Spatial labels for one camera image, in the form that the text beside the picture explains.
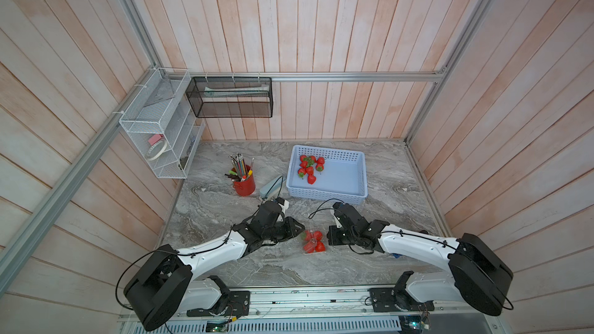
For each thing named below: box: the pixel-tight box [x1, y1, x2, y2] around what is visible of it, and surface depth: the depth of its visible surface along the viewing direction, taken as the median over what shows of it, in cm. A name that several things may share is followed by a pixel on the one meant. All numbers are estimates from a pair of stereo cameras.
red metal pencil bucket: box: [231, 163, 257, 197], surface depth 96 cm
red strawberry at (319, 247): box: [314, 240, 326, 253], surface depth 85 cm
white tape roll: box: [145, 139, 168, 161], surface depth 81 cm
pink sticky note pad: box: [147, 133, 164, 146], surface depth 83 cm
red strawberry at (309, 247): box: [303, 240, 316, 254], surface depth 85 cm
